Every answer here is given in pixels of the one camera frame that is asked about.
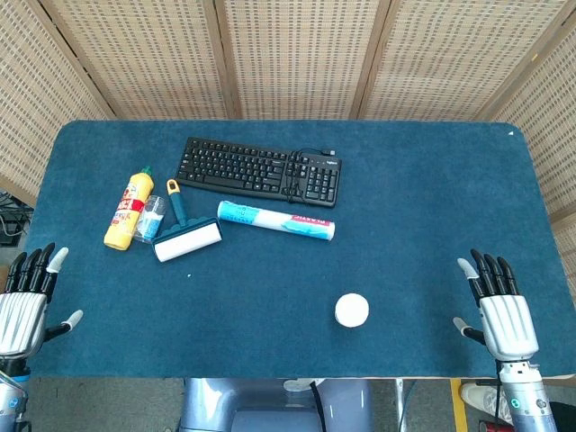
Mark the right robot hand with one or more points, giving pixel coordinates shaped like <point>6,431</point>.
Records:
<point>508,324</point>

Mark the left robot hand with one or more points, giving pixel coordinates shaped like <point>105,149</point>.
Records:
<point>20,315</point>

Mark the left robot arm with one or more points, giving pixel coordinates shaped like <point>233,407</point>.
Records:
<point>11,396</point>

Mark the white shoe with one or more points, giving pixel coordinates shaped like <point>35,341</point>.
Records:
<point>477,396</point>

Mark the metal table leg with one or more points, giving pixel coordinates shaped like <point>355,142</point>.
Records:
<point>400,405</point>

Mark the blue table mat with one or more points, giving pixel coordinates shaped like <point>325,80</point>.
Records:
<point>405,225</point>

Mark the yellow plastic bottle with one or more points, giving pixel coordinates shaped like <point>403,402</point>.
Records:
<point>126,216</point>

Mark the clear plastic jar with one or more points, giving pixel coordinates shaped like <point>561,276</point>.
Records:
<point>150,220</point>

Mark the woven folding screen panel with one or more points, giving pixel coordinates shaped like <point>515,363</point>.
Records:
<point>297,58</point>
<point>553,148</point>
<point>36,99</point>
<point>148,58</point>
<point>450,58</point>

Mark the teal lint roller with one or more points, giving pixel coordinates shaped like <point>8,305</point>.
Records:
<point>189,243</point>

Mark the blue-grey robot torso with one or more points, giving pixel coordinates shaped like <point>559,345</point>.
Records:
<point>211,405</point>

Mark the black computer keyboard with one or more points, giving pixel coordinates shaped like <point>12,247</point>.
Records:
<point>234,166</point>

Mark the plastic wrap roll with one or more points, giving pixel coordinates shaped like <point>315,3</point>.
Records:
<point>270,219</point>

